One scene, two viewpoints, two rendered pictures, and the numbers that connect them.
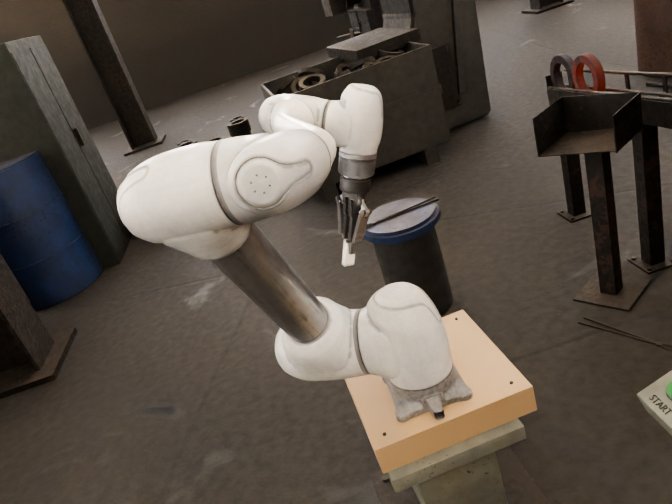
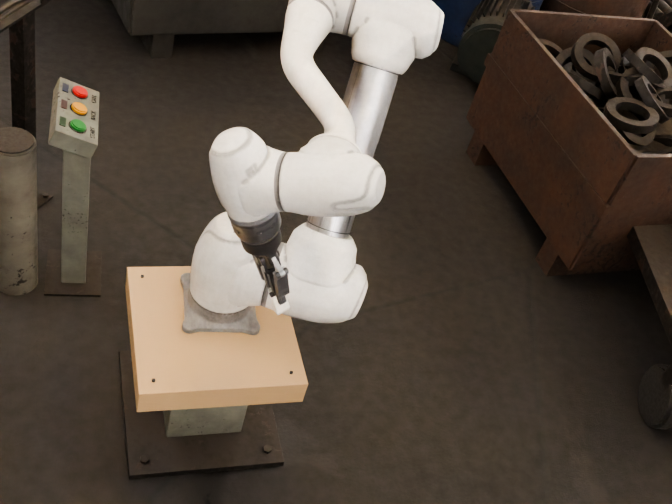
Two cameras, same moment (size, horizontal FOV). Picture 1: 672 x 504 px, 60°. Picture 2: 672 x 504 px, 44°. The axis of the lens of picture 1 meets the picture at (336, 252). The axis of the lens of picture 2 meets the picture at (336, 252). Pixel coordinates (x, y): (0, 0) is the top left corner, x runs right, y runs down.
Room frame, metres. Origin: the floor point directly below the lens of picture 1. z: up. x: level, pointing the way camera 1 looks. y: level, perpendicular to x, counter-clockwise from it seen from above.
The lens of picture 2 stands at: (2.47, -0.37, 1.90)
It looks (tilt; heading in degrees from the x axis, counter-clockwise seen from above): 41 degrees down; 159
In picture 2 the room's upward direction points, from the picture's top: 18 degrees clockwise
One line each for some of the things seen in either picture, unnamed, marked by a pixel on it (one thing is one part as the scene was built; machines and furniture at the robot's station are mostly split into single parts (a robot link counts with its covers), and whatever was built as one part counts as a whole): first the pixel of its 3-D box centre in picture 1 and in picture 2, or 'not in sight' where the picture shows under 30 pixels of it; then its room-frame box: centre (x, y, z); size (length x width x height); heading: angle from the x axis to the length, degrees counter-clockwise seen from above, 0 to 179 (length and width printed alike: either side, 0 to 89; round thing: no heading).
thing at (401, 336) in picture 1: (404, 331); (233, 257); (1.11, -0.09, 0.59); 0.18 x 0.16 x 0.22; 70
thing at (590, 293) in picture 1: (596, 204); not in sight; (1.79, -0.91, 0.36); 0.26 x 0.20 x 0.72; 37
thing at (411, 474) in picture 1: (433, 414); not in sight; (1.10, -0.10, 0.33); 0.32 x 0.32 x 0.04; 5
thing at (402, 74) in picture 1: (352, 115); not in sight; (4.04, -0.42, 0.39); 1.03 x 0.83 x 0.79; 96
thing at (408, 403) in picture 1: (425, 382); (220, 291); (1.08, -0.10, 0.45); 0.22 x 0.18 x 0.06; 0
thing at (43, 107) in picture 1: (51, 159); not in sight; (4.13, 1.64, 0.75); 0.70 x 0.48 x 1.50; 2
